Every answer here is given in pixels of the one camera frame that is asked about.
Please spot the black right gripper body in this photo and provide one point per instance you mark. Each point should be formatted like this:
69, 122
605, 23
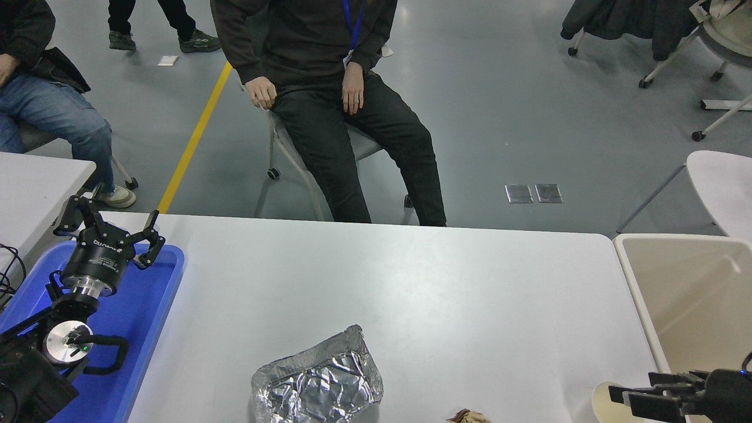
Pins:
731, 396

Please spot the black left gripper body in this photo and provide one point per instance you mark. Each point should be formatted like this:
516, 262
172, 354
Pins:
97, 258

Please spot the cream paper cup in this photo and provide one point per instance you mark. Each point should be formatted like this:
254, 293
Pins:
602, 408

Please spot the tan paper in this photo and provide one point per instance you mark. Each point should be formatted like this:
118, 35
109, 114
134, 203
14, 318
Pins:
470, 418

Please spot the silver foil tray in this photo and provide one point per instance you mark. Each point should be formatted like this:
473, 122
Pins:
317, 388

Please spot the person's hand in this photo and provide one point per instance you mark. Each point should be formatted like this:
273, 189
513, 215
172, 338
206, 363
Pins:
5, 70

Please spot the person's right hand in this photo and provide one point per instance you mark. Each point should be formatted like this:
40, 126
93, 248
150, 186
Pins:
261, 93

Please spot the person's left hand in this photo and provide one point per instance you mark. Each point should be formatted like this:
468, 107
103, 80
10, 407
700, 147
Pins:
353, 88

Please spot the white side table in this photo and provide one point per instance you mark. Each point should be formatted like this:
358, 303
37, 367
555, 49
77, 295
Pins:
29, 194

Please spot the blue plastic tray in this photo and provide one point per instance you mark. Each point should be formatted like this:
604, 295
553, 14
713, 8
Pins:
147, 305

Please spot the large pale plastic bin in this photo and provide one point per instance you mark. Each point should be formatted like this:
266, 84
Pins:
693, 294

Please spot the yellow floor tape line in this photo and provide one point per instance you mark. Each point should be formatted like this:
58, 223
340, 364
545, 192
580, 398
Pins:
194, 141

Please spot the person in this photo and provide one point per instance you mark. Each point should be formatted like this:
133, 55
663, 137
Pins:
305, 35
200, 41
47, 111

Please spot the white paper scrap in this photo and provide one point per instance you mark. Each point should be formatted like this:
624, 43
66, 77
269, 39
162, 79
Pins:
167, 60

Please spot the silver floor outlet plate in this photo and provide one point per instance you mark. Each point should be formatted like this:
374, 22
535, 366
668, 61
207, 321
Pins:
519, 194
549, 193

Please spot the white office chair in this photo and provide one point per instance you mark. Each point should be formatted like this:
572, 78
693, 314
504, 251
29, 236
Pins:
725, 104
576, 42
728, 41

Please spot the dark jacket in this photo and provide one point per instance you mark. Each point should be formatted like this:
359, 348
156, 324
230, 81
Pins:
634, 20

